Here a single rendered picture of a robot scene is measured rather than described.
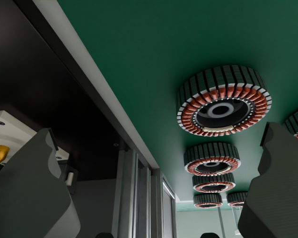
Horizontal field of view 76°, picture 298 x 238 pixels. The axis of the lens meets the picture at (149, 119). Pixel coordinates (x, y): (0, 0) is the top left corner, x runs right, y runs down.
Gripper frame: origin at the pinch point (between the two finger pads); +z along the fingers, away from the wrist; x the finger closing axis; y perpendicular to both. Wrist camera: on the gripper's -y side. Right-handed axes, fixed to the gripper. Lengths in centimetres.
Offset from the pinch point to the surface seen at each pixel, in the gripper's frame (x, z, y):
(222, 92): 6.9, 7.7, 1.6
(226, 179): 17.0, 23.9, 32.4
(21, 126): -19.7, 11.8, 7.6
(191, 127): 4.6, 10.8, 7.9
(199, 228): 111, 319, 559
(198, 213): 114, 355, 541
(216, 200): 21, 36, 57
